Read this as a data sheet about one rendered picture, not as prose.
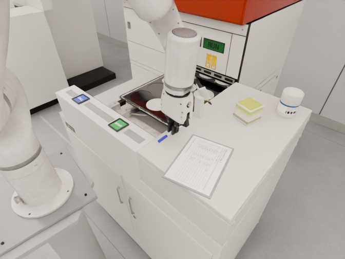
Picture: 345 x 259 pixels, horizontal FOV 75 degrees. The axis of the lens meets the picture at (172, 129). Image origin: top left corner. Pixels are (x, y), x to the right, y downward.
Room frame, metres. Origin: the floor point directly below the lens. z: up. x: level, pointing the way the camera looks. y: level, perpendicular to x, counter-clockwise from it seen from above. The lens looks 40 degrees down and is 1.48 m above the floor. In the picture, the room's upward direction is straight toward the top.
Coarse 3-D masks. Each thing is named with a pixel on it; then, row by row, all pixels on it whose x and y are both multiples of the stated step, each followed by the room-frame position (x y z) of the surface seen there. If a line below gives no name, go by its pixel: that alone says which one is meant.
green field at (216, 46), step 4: (204, 40) 1.10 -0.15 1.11; (208, 40) 1.08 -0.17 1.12; (204, 44) 1.10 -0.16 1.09; (208, 44) 1.08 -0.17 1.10; (212, 44) 1.07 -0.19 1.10; (216, 44) 1.05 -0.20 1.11; (220, 44) 1.04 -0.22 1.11; (208, 48) 1.08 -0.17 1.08; (212, 48) 1.06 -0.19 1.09; (216, 48) 1.05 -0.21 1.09; (220, 48) 1.03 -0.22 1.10
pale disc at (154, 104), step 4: (152, 100) 0.90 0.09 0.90; (156, 100) 0.90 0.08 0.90; (160, 100) 0.90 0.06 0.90; (148, 104) 0.87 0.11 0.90; (152, 104) 0.87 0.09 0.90; (156, 104) 0.87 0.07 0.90; (148, 108) 0.83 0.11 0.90; (152, 108) 0.83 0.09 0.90; (156, 108) 0.83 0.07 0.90; (160, 108) 0.83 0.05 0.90
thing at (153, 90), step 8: (160, 80) 1.10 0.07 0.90; (144, 88) 1.01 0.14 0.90; (152, 88) 1.01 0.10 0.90; (160, 88) 1.01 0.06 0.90; (208, 88) 1.01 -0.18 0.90; (128, 96) 0.94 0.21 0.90; (136, 96) 0.94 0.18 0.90; (144, 96) 0.94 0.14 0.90; (152, 96) 0.94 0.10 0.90; (160, 96) 0.94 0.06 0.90; (136, 104) 0.87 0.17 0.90; (144, 104) 0.87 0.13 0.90; (152, 112) 0.81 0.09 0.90; (160, 112) 0.81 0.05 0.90
